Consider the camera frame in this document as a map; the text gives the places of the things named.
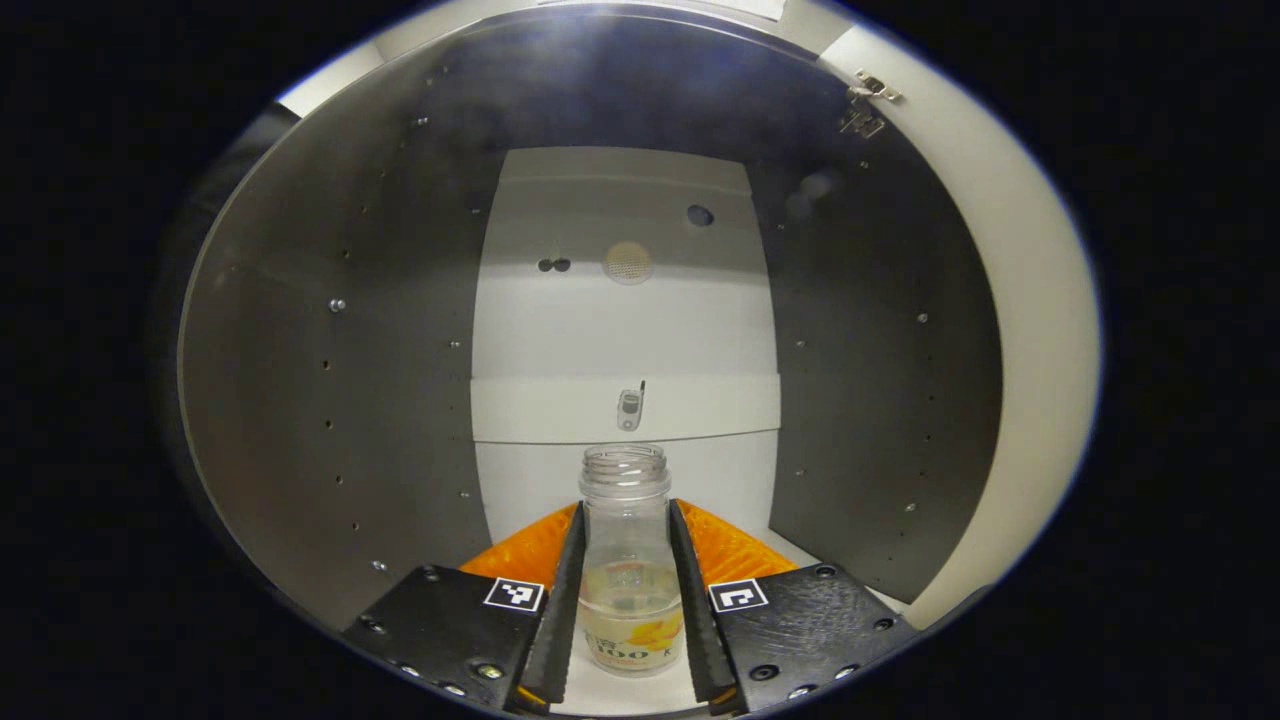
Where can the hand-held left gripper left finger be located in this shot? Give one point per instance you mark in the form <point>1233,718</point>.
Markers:
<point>562,620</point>

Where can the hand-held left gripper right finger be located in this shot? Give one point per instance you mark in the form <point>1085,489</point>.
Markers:
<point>695,620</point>

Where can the clear bottle yellow label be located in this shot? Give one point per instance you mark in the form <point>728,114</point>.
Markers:
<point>628,560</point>

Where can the dark grey cabinet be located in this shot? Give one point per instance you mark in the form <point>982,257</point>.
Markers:
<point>330,400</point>

